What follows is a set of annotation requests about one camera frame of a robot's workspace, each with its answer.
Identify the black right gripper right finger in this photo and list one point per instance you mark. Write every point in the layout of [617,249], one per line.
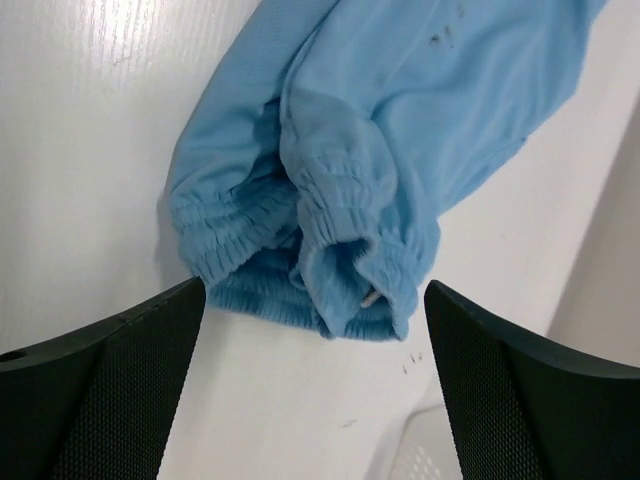
[521,406]

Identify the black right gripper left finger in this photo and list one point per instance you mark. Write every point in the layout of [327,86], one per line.
[99,402]

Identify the light blue shorts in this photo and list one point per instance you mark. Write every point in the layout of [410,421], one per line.
[307,186]

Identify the white plastic basket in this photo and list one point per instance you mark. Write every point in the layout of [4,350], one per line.
[420,447]

